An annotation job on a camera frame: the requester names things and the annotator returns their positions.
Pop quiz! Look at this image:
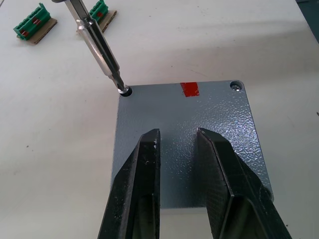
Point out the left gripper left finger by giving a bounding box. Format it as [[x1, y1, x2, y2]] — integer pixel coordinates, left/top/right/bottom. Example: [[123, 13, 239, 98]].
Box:
[[97, 128, 161, 239]]

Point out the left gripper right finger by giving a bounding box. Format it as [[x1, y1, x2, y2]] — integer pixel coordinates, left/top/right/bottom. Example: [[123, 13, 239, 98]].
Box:
[[195, 127, 293, 239]]

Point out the grey metal box lid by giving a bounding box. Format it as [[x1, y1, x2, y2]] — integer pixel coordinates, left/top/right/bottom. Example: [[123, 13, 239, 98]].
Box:
[[109, 79, 275, 210]]

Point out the silver electric screwdriver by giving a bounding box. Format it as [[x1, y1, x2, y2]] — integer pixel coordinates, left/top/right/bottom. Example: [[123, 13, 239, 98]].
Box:
[[51, 0, 126, 92]]

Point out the red tape mark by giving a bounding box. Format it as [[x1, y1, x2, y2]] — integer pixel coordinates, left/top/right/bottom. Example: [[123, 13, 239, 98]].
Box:
[[179, 81, 200, 98]]

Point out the brown cardboard piece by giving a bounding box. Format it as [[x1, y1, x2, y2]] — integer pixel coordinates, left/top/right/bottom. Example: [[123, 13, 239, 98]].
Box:
[[16, 17, 58, 46], [76, 9, 119, 34]]

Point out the green terminal block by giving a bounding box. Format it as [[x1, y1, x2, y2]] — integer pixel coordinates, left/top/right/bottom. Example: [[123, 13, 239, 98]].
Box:
[[12, 2, 52, 40], [88, 0, 108, 22]]

